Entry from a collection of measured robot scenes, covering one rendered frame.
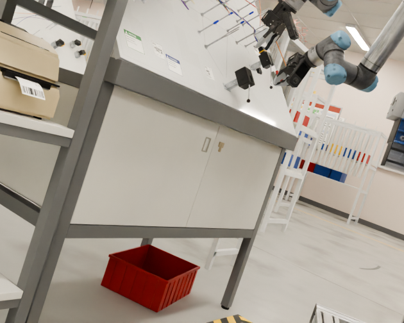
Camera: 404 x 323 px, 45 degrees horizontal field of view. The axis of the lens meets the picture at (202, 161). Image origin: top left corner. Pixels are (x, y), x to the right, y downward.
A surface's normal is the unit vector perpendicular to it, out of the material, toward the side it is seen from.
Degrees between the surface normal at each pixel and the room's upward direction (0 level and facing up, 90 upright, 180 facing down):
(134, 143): 90
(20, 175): 90
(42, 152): 90
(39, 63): 72
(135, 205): 90
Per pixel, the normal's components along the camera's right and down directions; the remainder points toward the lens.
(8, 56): 0.87, 0.00
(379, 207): -0.51, -0.11
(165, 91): 0.77, 0.29
